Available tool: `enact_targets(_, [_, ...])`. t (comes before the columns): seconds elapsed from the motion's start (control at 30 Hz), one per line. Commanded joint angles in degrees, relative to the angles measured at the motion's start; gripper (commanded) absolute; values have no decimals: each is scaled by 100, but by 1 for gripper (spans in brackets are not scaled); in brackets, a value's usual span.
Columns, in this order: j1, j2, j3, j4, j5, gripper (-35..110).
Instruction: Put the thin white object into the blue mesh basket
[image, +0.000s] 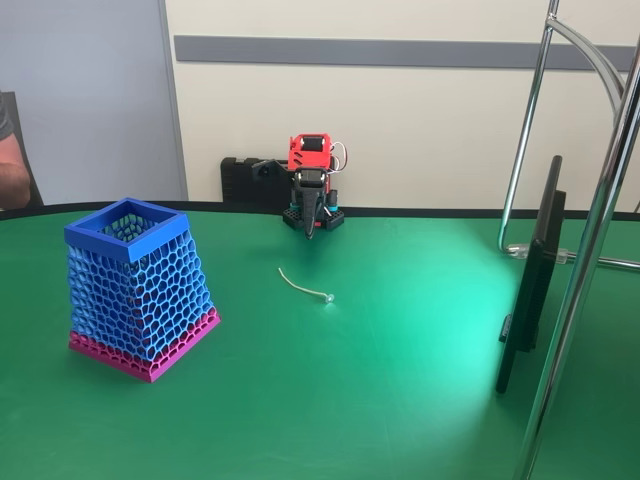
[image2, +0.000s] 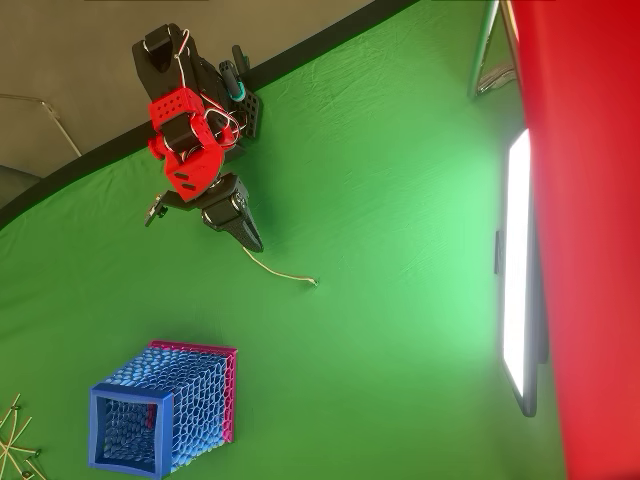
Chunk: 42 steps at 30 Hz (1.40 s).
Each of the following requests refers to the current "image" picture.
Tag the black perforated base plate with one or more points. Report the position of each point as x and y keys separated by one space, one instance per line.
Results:
x=336 y=221

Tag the blue grey partition panel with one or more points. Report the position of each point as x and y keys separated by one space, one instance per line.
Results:
x=100 y=100

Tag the black plastic case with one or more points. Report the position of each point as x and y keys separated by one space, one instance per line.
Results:
x=237 y=180

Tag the person's bare forearm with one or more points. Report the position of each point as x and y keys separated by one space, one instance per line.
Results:
x=12 y=185

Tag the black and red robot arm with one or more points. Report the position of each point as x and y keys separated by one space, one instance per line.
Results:
x=310 y=156

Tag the grey wall rail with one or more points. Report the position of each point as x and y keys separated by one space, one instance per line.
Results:
x=400 y=52

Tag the clear plastic bracket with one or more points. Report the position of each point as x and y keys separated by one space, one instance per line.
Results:
x=517 y=250

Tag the green table cloth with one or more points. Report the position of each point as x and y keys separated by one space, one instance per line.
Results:
x=350 y=400

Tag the blue and pink lattice basket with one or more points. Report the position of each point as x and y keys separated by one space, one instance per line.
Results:
x=155 y=240

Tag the person's grey shirt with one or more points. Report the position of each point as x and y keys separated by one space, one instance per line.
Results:
x=6 y=130

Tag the chrome tube stand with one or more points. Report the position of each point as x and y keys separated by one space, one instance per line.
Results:
x=575 y=300

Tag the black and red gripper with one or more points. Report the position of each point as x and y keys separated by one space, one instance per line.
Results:
x=309 y=196

